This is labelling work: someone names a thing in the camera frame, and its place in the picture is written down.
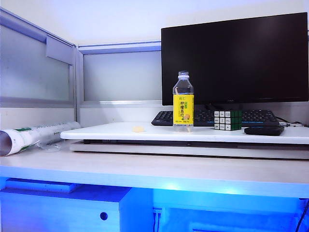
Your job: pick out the clear bottle yellow label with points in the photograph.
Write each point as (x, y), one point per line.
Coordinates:
(183, 108)

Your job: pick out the black computer keyboard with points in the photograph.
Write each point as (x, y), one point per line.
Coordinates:
(164, 118)

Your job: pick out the small pale yellow lump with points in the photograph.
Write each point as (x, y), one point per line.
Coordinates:
(138, 129)

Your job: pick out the white desk riser platform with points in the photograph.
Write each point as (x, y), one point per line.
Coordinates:
(108, 133)

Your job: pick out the frosted glass partition panel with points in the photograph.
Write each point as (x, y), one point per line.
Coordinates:
(120, 77)
(29, 72)

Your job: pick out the black rubik's cube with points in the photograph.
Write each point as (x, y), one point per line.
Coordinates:
(228, 120)

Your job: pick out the black computer monitor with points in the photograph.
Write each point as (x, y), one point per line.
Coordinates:
(229, 60)

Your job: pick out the white desk support panel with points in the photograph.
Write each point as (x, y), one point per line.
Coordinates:
(136, 212)

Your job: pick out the black smartphone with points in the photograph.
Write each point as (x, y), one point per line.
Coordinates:
(263, 131)

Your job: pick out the clear plastic wrap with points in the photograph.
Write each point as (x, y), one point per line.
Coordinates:
(48, 146)

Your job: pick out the white green rolled tube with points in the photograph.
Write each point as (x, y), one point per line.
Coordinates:
(29, 137)

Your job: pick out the thin white board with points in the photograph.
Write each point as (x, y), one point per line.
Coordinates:
(41, 185)

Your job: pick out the white drawer cabinet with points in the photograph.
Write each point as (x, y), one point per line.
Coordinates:
(48, 212)

